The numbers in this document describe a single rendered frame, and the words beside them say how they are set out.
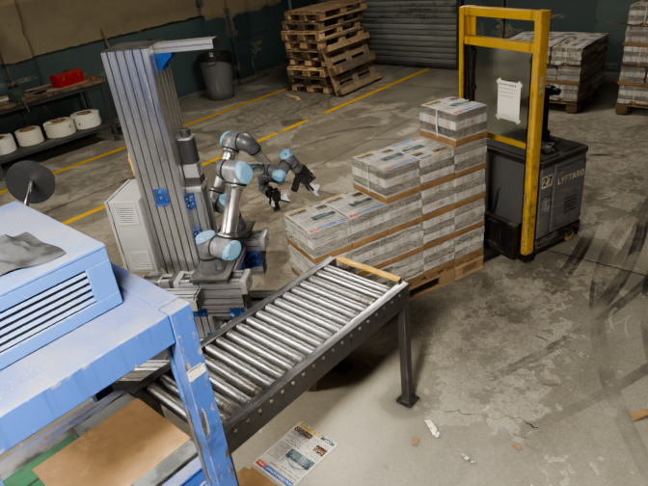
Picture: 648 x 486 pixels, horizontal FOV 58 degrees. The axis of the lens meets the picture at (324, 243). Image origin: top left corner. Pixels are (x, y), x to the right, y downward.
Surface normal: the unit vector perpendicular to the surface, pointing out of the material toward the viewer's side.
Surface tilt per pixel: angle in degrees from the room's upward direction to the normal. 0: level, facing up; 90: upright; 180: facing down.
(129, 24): 90
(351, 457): 0
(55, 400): 90
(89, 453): 0
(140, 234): 90
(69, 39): 90
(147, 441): 0
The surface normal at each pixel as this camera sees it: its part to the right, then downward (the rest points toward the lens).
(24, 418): 0.74, 0.25
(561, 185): 0.51, 0.37
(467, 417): -0.11, -0.87
